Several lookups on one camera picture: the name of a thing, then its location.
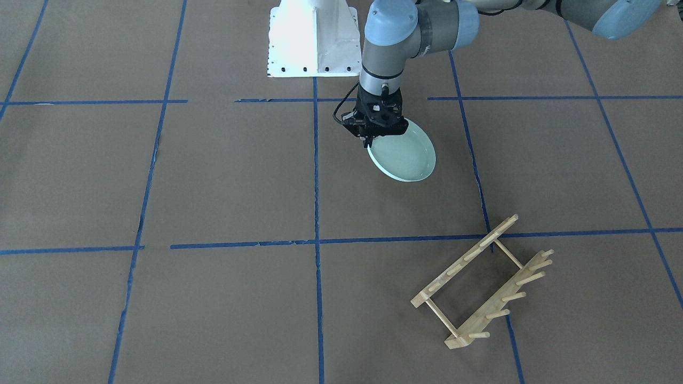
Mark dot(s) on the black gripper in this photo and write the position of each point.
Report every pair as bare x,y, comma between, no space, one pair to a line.
367,141

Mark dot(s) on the light green plate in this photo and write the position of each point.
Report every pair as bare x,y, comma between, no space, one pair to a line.
408,157

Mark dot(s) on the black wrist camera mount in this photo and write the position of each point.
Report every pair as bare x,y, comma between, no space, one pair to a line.
353,121

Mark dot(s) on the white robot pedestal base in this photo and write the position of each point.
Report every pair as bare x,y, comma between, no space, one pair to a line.
313,38

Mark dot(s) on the brown paper table cover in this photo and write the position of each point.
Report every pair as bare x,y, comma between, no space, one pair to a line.
171,214

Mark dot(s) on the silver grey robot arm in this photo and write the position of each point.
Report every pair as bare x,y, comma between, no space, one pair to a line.
396,31

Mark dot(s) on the wooden dish rack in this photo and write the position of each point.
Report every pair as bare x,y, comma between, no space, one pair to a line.
483,281

